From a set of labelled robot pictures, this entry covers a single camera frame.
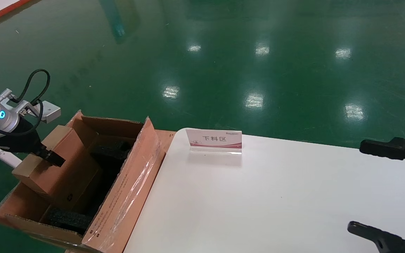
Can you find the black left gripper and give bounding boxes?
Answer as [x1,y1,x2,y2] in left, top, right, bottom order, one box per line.
[0,119,66,168]

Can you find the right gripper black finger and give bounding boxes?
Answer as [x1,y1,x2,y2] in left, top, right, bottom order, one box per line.
[347,221,405,253]
[359,137,405,176]

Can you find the small cardboard box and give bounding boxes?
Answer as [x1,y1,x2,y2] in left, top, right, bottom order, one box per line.
[12,148,103,211]

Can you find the large open cardboard box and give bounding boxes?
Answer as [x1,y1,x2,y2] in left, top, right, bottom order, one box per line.
[0,110,176,253]

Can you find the white stand leg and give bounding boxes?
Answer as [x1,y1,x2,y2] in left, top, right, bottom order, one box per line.
[0,135,23,168]

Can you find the black foam insert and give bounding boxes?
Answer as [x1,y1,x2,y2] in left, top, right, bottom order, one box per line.
[89,140,137,166]
[48,208,95,235]

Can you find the acrylic sign with Chinese text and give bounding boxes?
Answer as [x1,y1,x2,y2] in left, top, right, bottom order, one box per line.
[186,129,243,155]

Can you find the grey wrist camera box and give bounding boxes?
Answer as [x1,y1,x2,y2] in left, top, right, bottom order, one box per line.
[41,101,62,124]

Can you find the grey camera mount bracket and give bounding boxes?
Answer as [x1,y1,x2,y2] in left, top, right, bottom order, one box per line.
[12,99,43,117]

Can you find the black looped cable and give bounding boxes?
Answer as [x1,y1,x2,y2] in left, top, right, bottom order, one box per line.
[13,69,51,106]

